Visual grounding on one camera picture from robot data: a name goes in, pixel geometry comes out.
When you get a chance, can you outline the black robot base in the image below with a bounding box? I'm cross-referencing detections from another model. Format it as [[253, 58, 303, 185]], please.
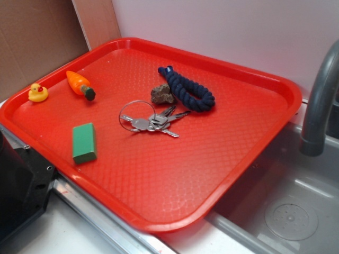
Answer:
[[1, 134, 56, 243]]

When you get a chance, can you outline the orange toy carrot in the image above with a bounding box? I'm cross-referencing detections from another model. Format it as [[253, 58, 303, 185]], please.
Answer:
[[66, 70, 96, 101]]

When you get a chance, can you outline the red plastic tray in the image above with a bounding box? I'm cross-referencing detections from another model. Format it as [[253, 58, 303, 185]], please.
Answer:
[[1, 38, 302, 233]]

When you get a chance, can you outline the silver key bunch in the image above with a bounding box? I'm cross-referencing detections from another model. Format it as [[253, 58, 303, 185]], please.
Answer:
[[119, 106, 191, 138]]

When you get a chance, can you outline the brown rock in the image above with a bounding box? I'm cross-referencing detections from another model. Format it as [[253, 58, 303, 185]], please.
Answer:
[[150, 84, 176, 105]]

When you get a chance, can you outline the green rectangular block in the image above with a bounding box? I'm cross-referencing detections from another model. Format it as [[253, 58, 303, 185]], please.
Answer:
[[72, 123, 97, 165]]

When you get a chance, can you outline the yellow rubber duck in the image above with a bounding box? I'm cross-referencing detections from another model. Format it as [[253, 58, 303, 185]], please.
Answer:
[[28, 83, 49, 102]]

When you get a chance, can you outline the grey plastic sink basin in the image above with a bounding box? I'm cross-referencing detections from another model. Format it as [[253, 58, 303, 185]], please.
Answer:
[[207, 124, 338, 253]]

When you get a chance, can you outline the grey sink faucet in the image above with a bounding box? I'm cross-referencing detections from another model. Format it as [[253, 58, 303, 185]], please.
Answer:
[[299, 41, 338, 157]]

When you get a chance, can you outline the brown cardboard panel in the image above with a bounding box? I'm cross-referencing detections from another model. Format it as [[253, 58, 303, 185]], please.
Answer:
[[1, 1, 121, 101]]

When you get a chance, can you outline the silver key ring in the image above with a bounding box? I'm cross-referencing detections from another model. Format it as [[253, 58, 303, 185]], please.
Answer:
[[119, 100, 157, 133]]

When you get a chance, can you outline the navy blue braided rope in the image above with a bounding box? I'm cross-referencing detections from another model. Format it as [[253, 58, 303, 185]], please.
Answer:
[[157, 65, 216, 112]]

